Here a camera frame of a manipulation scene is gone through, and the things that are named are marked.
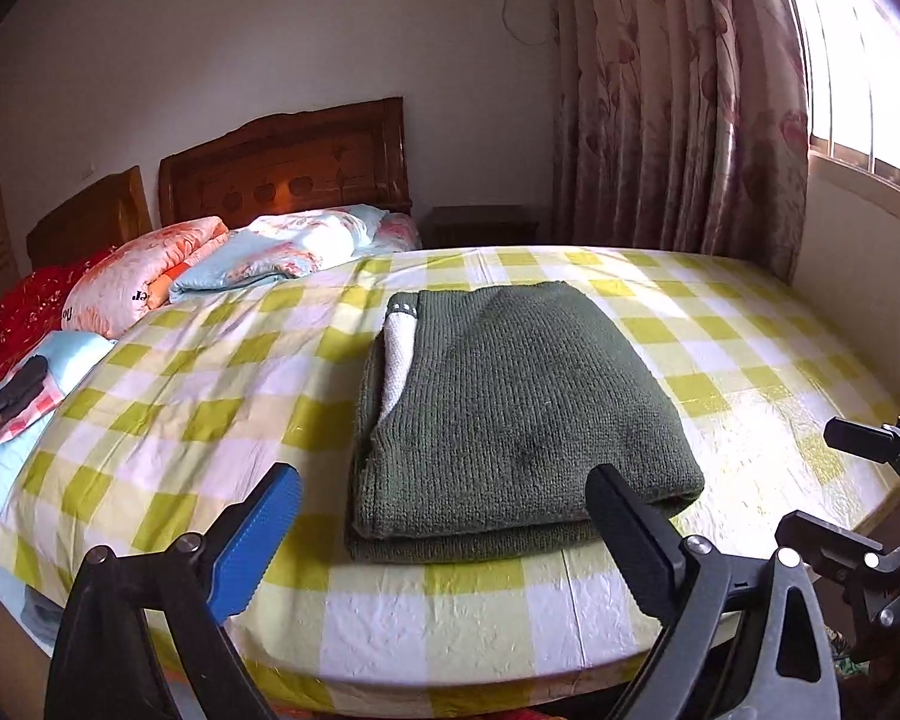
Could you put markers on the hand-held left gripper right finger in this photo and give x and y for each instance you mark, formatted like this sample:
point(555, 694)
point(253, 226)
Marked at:
point(637, 532)

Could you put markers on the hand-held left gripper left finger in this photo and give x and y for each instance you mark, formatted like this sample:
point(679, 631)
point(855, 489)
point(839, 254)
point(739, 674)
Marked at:
point(259, 540)

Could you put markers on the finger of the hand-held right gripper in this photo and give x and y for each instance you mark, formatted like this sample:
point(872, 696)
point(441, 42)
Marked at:
point(832, 540)
point(862, 436)

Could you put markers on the green and white knit sweater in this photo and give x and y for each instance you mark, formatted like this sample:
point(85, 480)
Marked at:
point(510, 405)

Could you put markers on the yellow checked tablecloth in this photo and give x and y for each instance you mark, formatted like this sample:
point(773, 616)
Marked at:
point(210, 390)

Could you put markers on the light blue pillow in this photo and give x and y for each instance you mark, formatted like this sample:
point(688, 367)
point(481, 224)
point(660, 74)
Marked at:
point(75, 360)

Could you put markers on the black cloth item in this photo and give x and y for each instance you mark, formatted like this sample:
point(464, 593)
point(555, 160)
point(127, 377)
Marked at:
point(19, 390)

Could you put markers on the light blue floral quilt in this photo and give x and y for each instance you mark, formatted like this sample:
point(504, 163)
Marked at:
point(270, 247)

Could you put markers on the orange floral quilt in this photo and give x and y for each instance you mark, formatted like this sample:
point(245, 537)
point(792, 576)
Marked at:
point(120, 277)

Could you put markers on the red patterned blanket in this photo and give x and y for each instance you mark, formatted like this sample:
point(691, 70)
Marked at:
point(15, 315)

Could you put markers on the pink floral bed sheet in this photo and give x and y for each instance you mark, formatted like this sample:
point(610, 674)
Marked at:
point(401, 232)

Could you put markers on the dark wooden nightstand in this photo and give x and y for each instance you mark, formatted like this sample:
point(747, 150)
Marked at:
point(484, 225)

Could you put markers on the window security grille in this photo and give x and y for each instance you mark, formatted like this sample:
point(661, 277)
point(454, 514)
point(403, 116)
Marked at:
point(855, 90)

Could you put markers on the small wooden headboard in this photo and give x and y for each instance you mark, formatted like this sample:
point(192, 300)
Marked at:
point(90, 217)

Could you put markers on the large carved wooden headboard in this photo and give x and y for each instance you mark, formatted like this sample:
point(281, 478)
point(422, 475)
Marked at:
point(292, 165)

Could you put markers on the pink floral curtain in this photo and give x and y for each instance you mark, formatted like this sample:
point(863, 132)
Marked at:
point(660, 105)

